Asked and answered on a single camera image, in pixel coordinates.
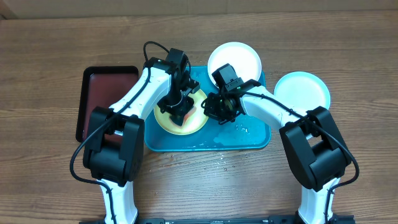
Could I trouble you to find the light blue plate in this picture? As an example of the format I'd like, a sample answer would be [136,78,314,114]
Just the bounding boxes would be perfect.
[274,72,331,111]

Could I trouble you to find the green red sponge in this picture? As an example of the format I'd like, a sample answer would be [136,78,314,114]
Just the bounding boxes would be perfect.
[169,106,197,126]

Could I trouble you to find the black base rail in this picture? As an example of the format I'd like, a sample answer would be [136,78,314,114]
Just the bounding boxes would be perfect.
[79,212,356,224]

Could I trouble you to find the yellow plate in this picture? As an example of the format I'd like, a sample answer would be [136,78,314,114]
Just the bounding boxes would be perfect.
[154,90,208,135]

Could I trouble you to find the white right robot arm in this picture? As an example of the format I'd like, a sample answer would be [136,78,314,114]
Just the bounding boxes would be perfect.
[201,80,352,223]

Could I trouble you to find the dark red tray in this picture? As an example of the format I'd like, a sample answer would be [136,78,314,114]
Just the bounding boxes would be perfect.
[75,66,139,142]

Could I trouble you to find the pink white plate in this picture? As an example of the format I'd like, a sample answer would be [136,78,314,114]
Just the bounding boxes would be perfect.
[207,42,262,88]

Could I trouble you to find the teal plastic tray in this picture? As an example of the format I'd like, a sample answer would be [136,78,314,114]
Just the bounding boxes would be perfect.
[144,66,271,152]

